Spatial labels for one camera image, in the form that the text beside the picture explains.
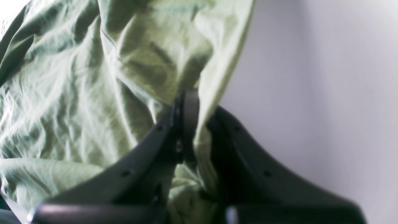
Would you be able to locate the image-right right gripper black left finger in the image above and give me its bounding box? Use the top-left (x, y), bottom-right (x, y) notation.
top-left (28, 91), bottom-right (200, 224)

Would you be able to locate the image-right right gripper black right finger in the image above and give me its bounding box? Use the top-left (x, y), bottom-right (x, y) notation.
top-left (208, 106), bottom-right (366, 224)

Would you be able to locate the olive green T-shirt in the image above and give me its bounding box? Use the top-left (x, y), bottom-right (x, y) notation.
top-left (0, 0), bottom-right (254, 224)

